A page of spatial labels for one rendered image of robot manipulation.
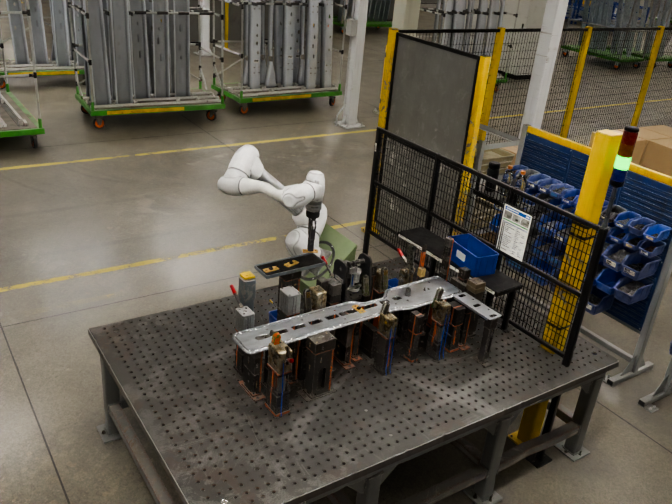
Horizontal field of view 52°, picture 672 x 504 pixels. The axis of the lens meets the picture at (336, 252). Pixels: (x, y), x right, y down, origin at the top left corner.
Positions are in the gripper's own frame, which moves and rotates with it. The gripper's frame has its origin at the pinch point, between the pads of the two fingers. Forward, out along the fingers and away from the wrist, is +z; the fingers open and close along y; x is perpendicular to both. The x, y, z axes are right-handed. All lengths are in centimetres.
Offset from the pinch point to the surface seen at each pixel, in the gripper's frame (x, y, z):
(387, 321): 35, 43, 23
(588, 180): 138, 25, -49
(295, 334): -13, 49, 26
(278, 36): 63, -809, 18
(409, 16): 255, -737, -34
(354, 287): 25.4, 6.0, 23.9
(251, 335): -34, 49, 26
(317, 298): 1.7, 23.5, 20.3
